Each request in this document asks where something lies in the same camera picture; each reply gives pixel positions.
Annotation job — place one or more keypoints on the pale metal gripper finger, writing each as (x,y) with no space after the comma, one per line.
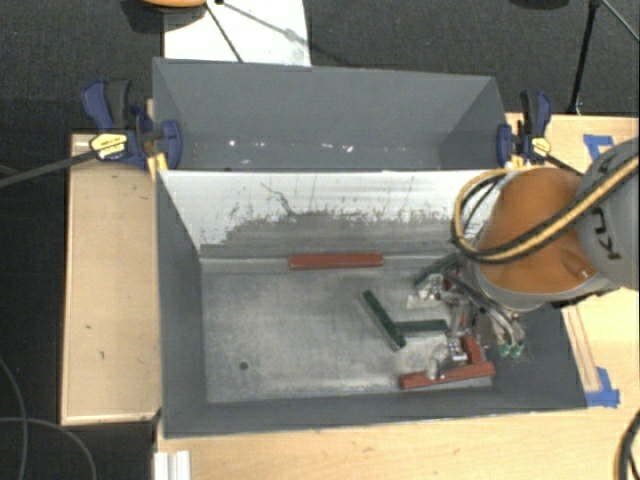
(431,290)
(450,354)

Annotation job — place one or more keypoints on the dark green flat block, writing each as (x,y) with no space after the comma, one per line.
(382,324)
(422,326)
(434,269)

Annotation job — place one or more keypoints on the red-brown flat block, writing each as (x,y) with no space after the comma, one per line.
(465,372)
(335,261)
(473,350)

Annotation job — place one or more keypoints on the grey metal bin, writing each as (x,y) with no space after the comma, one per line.
(300,328)

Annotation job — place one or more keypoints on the pale wood flat board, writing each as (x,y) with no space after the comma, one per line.
(110,288)

